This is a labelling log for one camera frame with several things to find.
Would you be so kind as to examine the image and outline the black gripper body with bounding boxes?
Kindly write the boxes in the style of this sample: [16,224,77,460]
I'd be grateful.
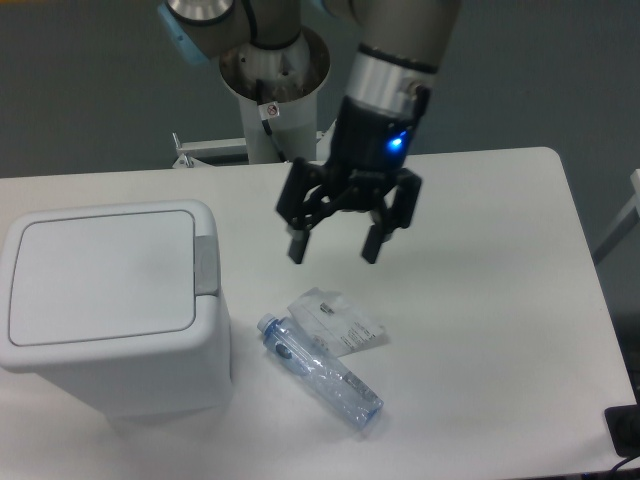
[322,96,415,213]

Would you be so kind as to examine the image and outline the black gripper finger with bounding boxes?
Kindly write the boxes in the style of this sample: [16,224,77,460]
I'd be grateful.
[276,157,350,264]
[361,168,422,264]

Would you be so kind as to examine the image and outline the white plastic trash can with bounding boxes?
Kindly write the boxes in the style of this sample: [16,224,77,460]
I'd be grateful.
[1,200,233,422]

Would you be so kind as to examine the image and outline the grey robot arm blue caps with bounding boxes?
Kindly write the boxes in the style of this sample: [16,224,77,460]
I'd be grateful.
[158,1,460,263]

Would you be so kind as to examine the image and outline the clear plastic bag with label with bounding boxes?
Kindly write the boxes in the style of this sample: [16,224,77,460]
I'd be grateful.
[287,287,388,357]

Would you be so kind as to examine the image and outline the crushed clear plastic bottle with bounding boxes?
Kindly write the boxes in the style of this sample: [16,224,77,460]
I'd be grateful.
[257,314,384,430]

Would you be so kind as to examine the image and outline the black device at table edge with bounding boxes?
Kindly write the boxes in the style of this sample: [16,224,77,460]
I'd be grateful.
[604,404,639,457]

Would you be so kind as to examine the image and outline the black cable on pedestal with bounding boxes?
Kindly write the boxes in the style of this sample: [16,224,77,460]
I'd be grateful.
[255,78,291,164]

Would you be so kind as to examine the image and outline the white frame at right edge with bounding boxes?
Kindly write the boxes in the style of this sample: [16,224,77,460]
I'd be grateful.
[592,169,639,265]

